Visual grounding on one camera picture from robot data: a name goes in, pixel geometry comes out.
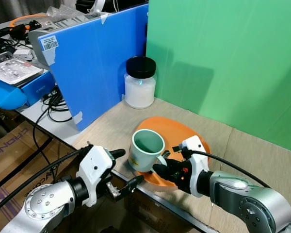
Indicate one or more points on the pale green mug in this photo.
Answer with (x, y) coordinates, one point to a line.
(138, 158)

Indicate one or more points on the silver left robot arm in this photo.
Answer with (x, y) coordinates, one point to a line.
(42, 206)

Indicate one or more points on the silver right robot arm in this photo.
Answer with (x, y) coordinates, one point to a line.
(252, 204)

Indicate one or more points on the orange plate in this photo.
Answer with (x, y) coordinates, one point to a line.
(177, 130)

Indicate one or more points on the torn white tape piece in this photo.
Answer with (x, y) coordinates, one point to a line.
(78, 118)

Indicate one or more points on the black lidded white jar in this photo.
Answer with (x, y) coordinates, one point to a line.
(139, 92)

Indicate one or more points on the blue plastic board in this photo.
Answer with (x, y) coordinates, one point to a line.
(97, 63)

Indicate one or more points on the brown cardboard box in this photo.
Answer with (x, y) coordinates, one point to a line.
(12, 150)

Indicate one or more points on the green plastic board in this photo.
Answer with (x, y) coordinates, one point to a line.
(233, 63)

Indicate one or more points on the blue device box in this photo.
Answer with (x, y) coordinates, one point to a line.
(19, 94)

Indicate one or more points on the white barcode label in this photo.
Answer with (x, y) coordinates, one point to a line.
(49, 42)

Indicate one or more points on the grey parts tray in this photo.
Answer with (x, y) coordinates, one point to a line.
(12, 72)

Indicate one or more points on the small white tape strip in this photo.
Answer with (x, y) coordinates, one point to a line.
(104, 18)

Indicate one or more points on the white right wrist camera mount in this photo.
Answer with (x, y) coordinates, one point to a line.
(196, 162)

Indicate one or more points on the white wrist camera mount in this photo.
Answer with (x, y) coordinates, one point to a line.
(196, 162)
(94, 167)

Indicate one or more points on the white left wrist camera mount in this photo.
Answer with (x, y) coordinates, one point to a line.
(94, 167)

